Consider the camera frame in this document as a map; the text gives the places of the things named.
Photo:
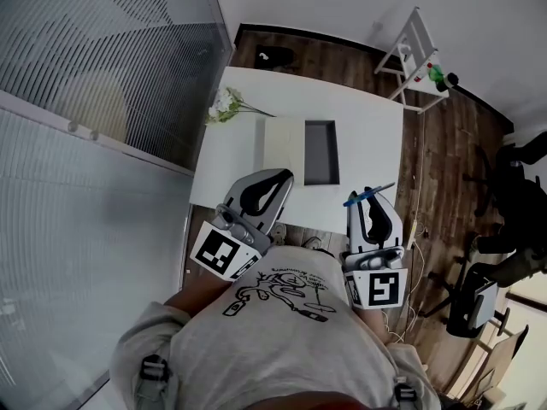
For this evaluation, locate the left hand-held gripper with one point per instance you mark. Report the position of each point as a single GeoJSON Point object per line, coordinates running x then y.
{"type": "Point", "coordinates": [213, 252]}

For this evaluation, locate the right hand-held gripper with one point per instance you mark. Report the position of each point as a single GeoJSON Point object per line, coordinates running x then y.
{"type": "Point", "coordinates": [384, 288]}

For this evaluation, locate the blue pen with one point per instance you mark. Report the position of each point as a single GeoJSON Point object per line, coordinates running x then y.
{"type": "Point", "coordinates": [354, 200]}

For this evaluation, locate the grey box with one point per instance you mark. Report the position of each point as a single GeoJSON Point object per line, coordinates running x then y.
{"type": "Point", "coordinates": [320, 152]}

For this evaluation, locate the person's left forearm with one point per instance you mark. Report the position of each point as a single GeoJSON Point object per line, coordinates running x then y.
{"type": "Point", "coordinates": [196, 295]}

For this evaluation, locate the person's right forearm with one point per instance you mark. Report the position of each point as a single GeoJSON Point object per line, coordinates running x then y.
{"type": "Point", "coordinates": [378, 325]}

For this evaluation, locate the beige box lid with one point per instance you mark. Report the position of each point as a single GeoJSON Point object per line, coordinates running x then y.
{"type": "Point", "coordinates": [282, 148]}

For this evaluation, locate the person's left shoe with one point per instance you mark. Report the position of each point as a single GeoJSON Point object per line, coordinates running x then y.
{"type": "Point", "coordinates": [278, 231]}

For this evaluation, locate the person's shoe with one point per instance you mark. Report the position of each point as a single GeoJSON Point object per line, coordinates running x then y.
{"type": "Point", "coordinates": [278, 231]}
{"type": "Point", "coordinates": [311, 242]}

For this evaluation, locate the white power strip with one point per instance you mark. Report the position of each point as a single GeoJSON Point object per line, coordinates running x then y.
{"type": "Point", "coordinates": [413, 233]}

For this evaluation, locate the person's right shoe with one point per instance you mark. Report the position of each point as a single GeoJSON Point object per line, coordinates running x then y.
{"type": "Point", "coordinates": [311, 242]}

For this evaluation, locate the white artificial flowers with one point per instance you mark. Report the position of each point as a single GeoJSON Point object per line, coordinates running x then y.
{"type": "Point", "coordinates": [222, 101]}

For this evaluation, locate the white table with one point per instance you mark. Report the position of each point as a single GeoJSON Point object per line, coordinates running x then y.
{"type": "Point", "coordinates": [367, 122]}

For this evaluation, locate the black office chair grey seat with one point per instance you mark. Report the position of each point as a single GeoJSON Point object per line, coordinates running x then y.
{"type": "Point", "coordinates": [470, 306]}

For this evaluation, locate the black floor item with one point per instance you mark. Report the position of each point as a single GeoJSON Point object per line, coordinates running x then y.
{"type": "Point", "coordinates": [278, 56]}

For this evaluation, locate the grey printed t-shirt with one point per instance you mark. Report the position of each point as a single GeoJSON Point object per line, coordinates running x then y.
{"type": "Point", "coordinates": [278, 348]}

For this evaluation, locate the red-capped bottle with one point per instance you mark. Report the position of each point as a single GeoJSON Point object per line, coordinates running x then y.
{"type": "Point", "coordinates": [421, 75]}

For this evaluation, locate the black bottle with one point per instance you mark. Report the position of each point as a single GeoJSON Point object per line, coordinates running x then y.
{"type": "Point", "coordinates": [446, 81]}

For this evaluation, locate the green bottle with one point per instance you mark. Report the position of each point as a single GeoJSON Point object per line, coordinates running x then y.
{"type": "Point", "coordinates": [436, 73]}

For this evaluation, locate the round glass door knob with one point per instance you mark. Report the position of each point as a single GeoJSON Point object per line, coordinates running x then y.
{"type": "Point", "coordinates": [95, 135]}

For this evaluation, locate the wooden chair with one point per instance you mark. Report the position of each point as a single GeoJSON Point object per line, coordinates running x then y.
{"type": "Point", "coordinates": [500, 357]}

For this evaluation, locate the white folding chair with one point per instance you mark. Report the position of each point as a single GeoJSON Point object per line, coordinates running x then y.
{"type": "Point", "coordinates": [416, 36]}

